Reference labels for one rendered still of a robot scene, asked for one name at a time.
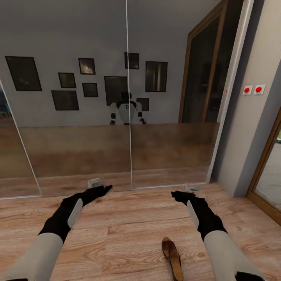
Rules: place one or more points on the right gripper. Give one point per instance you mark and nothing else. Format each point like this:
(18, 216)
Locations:
(180, 196)

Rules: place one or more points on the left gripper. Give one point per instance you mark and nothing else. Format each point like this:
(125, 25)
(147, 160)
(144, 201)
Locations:
(98, 191)

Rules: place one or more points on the door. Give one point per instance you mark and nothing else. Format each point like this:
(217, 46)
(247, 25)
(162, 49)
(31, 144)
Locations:
(265, 187)

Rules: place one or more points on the electric switch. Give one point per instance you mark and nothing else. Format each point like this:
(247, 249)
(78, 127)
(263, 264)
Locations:
(260, 89)
(248, 90)

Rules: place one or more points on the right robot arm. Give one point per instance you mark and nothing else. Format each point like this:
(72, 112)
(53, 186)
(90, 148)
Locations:
(228, 262)

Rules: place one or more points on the sandal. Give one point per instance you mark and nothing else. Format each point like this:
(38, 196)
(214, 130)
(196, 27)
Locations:
(171, 253)

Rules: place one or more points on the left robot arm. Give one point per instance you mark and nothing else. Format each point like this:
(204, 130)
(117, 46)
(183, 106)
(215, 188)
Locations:
(38, 260)

